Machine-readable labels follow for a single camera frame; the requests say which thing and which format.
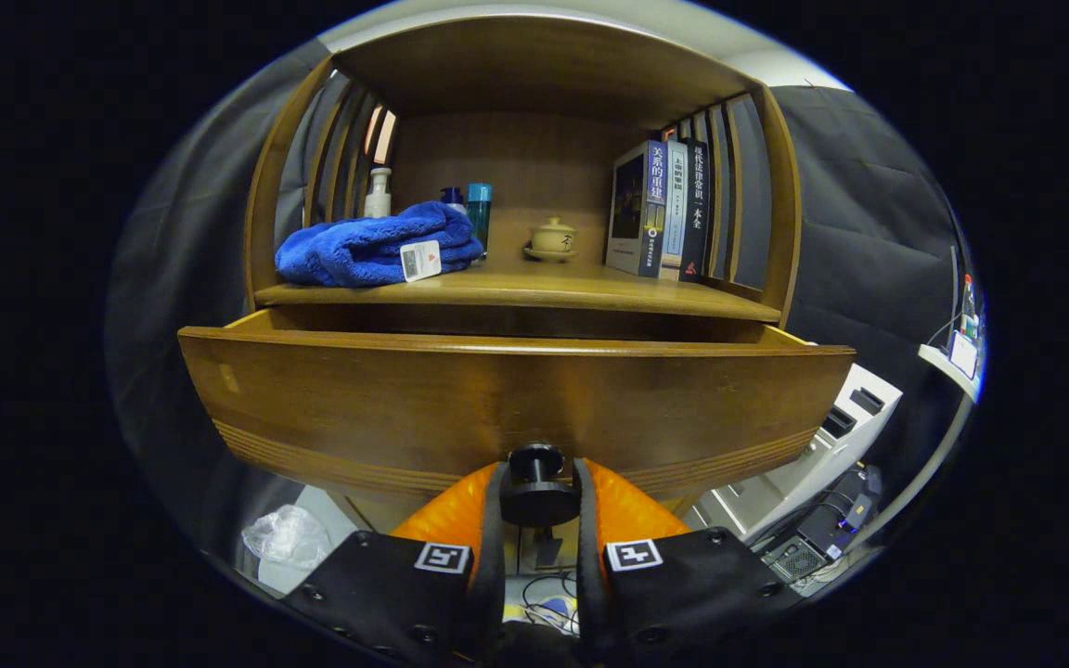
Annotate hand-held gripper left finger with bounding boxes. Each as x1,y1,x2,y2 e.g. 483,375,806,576
279,461,508,664

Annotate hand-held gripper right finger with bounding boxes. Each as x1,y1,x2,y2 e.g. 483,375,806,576
573,457,805,664

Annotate wooden drawer with black knob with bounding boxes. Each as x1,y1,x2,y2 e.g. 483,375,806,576
177,308,857,530

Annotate wooden countertop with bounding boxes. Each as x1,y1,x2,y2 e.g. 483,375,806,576
254,255,782,324

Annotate wooden cabinet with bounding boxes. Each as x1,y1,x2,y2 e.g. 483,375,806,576
177,11,857,558

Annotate clear plastic bag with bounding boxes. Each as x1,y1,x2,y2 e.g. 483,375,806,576
241,504,334,572

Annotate black computer tower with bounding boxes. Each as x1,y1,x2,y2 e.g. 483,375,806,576
757,464,883,587

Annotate white appliance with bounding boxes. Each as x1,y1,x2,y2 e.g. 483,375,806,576
688,364,904,544

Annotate beige lidded teacup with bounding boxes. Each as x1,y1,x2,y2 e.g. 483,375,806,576
524,216,579,263

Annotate blue towel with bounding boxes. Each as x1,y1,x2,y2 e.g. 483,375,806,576
275,201,485,289

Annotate teal bottle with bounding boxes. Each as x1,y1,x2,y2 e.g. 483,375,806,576
467,183,493,256

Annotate book with pale spine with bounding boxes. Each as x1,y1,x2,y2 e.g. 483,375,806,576
659,139,689,282

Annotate thick book with blue spine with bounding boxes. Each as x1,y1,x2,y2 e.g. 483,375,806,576
605,140,667,278

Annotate white pump bottle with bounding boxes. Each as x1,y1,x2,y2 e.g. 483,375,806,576
364,167,393,220

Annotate book with black spine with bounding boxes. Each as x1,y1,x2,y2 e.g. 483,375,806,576
679,138,712,284

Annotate white side table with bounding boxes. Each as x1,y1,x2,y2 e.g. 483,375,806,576
845,343,983,558

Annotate black backdrop cloth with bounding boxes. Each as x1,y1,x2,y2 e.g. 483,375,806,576
106,42,976,558

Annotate floor cables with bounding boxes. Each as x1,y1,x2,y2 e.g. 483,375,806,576
507,573,582,634

